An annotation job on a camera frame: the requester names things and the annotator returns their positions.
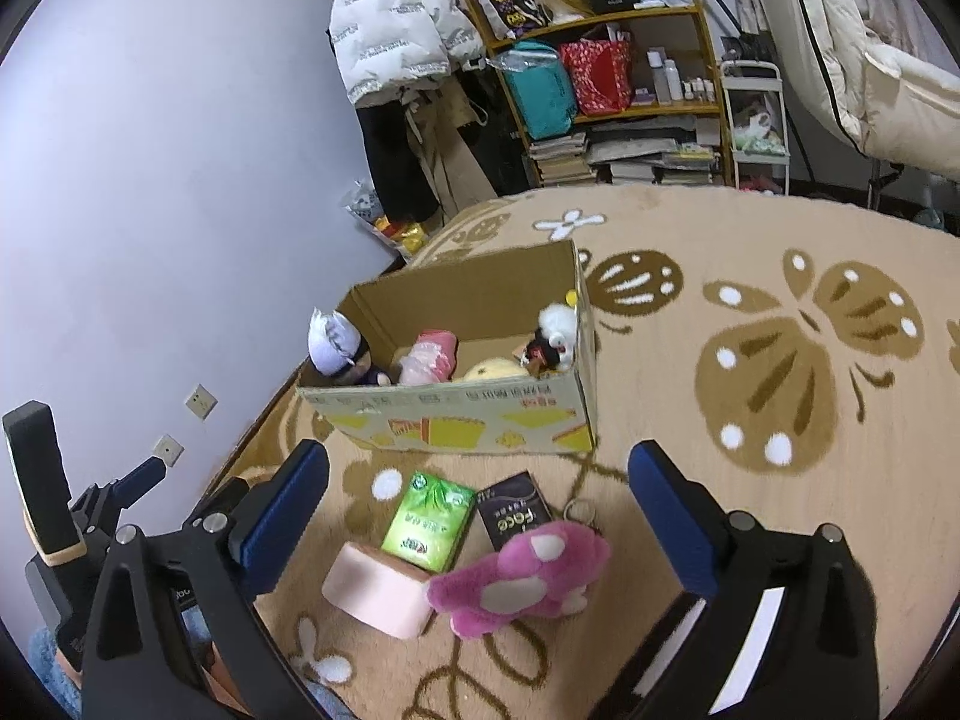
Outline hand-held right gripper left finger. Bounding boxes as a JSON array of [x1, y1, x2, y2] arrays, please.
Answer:
[[79, 439, 331, 720]]

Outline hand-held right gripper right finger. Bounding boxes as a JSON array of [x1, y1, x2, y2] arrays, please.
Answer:
[[609, 441, 880, 720]]

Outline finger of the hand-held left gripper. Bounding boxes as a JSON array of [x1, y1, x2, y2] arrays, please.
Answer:
[[71, 456, 167, 535]]

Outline pink plush toy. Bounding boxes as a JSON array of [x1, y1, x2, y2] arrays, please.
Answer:
[[426, 499, 612, 640]]

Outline white-haired plush doll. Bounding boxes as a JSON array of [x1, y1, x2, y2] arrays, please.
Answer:
[[306, 307, 391, 389]]

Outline cardboard box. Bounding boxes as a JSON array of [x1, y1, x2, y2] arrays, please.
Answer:
[[295, 238, 599, 457]]

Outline pink plastic-wrapped packet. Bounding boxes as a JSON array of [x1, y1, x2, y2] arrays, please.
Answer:
[[397, 328, 458, 385]]

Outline small brown-haired doll white hat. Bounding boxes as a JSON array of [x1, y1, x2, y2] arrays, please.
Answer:
[[523, 302, 580, 377]]

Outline yellow dog plush toy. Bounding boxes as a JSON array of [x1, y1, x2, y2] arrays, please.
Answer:
[[461, 358, 530, 382]]

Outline pink box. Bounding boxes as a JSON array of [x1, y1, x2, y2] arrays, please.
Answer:
[[322, 542, 436, 640]]

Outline green tissue pack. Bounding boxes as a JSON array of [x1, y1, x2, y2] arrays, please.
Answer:
[[380, 471, 479, 571]]

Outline black tissue pack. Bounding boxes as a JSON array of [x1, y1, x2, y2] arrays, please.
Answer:
[[478, 471, 554, 552]]

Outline person's blue jeans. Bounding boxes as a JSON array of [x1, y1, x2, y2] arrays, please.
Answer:
[[28, 604, 346, 720]]

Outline beige floral carpet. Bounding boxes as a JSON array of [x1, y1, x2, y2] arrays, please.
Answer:
[[202, 184, 960, 720]]

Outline clear bag of snacks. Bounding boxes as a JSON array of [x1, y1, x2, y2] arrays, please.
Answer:
[[341, 180, 440, 260]]

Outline stack of papers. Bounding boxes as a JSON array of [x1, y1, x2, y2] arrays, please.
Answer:
[[585, 124, 721, 187]]

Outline dark hanging clothes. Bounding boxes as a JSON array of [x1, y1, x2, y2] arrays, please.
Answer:
[[356, 90, 443, 226]]

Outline stack of books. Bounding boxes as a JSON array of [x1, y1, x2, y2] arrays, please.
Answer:
[[525, 133, 593, 188]]

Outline beige hanging trousers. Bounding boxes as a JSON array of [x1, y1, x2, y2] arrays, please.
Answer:
[[409, 82, 500, 215]]

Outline white trolley cart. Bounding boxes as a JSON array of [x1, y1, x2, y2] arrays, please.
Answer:
[[720, 60, 792, 196]]

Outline row of cosmetic bottles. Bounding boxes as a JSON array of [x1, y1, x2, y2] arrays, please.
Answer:
[[645, 47, 717, 104]]

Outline teal bag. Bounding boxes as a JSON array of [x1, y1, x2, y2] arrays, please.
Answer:
[[495, 41, 578, 140]]

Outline red patterned bag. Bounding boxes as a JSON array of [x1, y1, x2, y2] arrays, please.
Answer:
[[559, 26, 635, 117]]

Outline yellow wooden shelf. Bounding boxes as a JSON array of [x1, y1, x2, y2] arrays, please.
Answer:
[[457, 0, 732, 188]]

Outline white puffer jacket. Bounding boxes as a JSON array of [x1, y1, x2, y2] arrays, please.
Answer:
[[328, 0, 485, 107]]

